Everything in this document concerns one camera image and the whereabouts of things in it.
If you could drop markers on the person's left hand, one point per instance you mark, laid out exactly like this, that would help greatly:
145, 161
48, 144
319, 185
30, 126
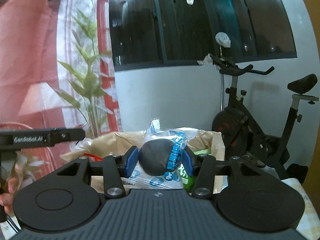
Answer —
7, 196

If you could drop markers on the dark window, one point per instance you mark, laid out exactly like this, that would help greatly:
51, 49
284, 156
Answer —
200, 25

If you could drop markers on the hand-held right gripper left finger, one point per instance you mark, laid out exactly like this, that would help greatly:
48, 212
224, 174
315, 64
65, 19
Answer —
131, 161

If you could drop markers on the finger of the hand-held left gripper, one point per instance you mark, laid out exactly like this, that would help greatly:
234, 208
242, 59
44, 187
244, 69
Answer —
67, 135

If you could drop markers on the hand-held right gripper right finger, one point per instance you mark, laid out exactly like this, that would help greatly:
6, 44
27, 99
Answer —
188, 162

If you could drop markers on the brown paper bag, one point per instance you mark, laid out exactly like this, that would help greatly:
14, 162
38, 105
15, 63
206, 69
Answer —
112, 142

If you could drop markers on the white plastic bag on pole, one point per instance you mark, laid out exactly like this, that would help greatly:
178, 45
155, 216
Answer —
223, 40

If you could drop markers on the clear packet with red label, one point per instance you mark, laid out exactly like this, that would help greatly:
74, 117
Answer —
92, 152

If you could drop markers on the black exercise bike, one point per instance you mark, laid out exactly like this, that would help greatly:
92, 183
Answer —
250, 135

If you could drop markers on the checked tablecloth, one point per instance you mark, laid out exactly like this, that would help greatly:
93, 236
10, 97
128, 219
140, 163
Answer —
310, 205

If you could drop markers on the crumpled white tissue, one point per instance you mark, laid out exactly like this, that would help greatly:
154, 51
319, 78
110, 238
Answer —
205, 59

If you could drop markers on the large green cracker bag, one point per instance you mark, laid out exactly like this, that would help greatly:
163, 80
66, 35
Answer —
197, 152

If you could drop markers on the printed backdrop cloth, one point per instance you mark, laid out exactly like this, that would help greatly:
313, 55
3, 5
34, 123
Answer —
30, 55

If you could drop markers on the clear packet with dark bun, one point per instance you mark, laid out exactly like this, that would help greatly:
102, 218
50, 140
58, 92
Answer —
156, 160

